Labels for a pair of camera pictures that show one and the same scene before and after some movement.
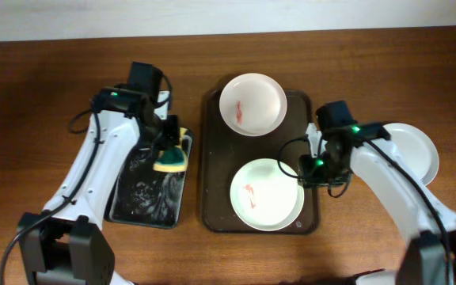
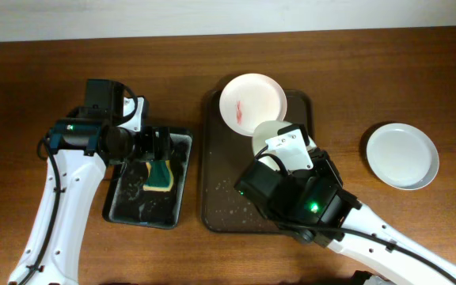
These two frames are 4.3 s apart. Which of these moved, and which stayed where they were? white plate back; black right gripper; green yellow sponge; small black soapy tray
Moved: green yellow sponge; black right gripper
Stayed: small black soapy tray; white plate back
